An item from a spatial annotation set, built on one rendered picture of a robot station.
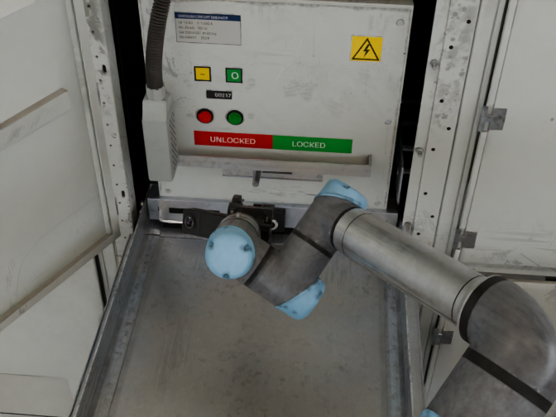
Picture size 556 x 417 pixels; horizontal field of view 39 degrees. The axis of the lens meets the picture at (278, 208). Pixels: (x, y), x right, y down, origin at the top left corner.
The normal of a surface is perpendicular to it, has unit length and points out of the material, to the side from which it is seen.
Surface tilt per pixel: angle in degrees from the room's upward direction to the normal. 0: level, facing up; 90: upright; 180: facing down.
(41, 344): 90
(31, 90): 90
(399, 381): 0
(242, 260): 60
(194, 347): 0
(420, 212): 90
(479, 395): 37
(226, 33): 90
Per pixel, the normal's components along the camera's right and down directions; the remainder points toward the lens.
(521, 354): -0.17, -0.43
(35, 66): 0.83, 0.37
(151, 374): 0.01, -0.76
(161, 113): -0.07, 0.19
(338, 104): -0.08, 0.65
